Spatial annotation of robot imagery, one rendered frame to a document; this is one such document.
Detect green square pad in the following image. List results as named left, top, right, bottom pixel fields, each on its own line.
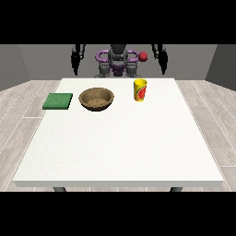
left=41, top=92, right=74, bottom=111

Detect brown wooden bowl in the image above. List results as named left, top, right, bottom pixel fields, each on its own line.
left=78, top=87, right=115, bottom=112

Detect grey robot trunk purple rings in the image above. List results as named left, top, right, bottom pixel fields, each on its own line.
left=94, top=44, right=143, bottom=78

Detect yellow cup with melon print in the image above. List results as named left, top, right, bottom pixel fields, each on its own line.
left=133, top=78, right=148, bottom=102

